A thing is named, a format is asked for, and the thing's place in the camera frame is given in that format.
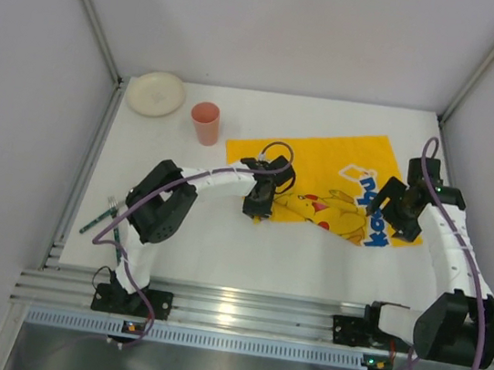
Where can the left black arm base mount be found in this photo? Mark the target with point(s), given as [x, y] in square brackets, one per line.
[110, 298]

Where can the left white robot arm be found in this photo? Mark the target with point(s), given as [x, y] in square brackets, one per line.
[158, 205]

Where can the aluminium rail front frame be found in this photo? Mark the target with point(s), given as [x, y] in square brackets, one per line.
[213, 307]

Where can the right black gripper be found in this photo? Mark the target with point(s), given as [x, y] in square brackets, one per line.
[392, 210]

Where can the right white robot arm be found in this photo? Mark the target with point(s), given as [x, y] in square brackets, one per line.
[458, 327]

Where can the aluminium corner post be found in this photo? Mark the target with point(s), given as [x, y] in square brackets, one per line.
[475, 77]
[101, 40]

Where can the yellow pikachu cloth placemat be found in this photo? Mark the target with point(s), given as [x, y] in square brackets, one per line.
[336, 178]

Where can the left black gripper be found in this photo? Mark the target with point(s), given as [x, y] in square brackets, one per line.
[256, 207]

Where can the white round plate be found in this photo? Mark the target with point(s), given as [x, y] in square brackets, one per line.
[155, 94]

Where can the green-handled metal spoon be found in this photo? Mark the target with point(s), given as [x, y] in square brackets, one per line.
[118, 244]

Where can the white slotted cable duct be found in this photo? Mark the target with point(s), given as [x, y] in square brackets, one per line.
[209, 340]

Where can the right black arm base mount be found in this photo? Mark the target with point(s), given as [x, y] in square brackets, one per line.
[356, 332]

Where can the pink plastic cup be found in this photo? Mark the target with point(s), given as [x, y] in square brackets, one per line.
[206, 119]

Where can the right aluminium corner post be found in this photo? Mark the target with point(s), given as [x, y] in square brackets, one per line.
[475, 77]

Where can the left aluminium corner post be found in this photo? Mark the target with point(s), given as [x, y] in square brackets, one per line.
[101, 40]

